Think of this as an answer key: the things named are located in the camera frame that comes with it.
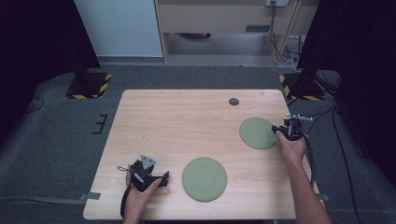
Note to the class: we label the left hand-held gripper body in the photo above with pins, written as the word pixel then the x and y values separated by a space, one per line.
pixel 141 177

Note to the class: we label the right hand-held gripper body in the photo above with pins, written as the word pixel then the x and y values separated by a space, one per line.
pixel 294 129

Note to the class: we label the green round plate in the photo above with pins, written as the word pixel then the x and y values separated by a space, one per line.
pixel 257 133
pixel 204 179

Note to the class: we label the person's left hand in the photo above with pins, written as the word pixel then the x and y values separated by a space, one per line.
pixel 140 199

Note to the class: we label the person's right hand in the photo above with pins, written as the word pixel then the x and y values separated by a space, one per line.
pixel 292 151

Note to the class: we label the black stand with striped base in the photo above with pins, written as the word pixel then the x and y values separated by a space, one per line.
pixel 88 87
pixel 303 88

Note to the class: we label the grey round table grommet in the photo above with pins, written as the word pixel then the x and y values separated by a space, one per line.
pixel 233 101

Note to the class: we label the grey tape strip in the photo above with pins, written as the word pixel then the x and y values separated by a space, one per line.
pixel 323 197
pixel 91 196

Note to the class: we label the black curtain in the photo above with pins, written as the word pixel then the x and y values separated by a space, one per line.
pixel 34 43
pixel 358 46

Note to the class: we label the white power strip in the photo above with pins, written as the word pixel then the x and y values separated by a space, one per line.
pixel 277 2

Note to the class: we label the beige wooden desk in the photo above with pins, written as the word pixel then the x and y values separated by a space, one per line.
pixel 214 15

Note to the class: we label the white panel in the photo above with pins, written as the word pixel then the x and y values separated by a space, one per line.
pixel 118 28

